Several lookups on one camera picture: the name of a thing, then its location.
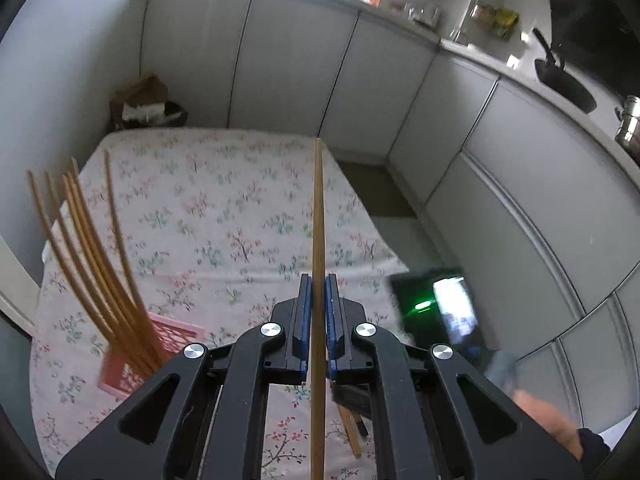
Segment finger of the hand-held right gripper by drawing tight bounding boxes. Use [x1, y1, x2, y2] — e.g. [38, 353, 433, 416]
[332, 382, 373, 423]

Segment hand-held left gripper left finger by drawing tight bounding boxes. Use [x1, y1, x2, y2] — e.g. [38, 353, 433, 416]
[55, 274, 314, 480]

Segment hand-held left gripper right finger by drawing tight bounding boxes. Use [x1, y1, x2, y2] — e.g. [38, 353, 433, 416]
[325, 273, 585, 480]

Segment single wooden chopstick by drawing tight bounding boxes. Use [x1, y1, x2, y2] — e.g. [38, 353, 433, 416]
[310, 138, 326, 480]

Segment pink perforated plastic basket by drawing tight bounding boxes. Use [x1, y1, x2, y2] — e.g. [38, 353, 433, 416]
[97, 312, 207, 401]

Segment bundle of wooden chopsticks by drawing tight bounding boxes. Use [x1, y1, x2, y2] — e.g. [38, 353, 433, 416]
[26, 150, 171, 378]

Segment person's right forearm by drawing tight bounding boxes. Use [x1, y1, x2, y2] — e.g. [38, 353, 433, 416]
[515, 389, 613, 468]

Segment floral tablecloth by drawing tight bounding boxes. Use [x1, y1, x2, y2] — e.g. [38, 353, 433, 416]
[29, 127, 416, 480]

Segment black trash bin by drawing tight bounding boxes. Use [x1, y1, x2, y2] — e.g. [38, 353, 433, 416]
[122, 101, 190, 128]

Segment white kitchen cabinet unit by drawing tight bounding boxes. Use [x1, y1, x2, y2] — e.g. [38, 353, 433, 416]
[140, 0, 640, 386]

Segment black wok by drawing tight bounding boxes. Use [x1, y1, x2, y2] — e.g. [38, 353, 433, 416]
[532, 27, 598, 115]

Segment steel pot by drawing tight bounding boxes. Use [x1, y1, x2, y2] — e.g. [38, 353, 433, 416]
[614, 95, 640, 153]

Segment frosted glass sliding door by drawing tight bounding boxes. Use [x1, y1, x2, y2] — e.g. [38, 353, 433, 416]
[0, 232, 48, 461]

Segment group of condiment bottles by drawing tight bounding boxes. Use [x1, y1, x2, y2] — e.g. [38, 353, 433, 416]
[405, 2, 442, 28]

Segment yellow green packets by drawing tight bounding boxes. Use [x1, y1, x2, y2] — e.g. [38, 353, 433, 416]
[470, 4, 518, 41]

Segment black range hood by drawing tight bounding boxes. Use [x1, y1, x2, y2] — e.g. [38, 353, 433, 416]
[542, 0, 640, 106]

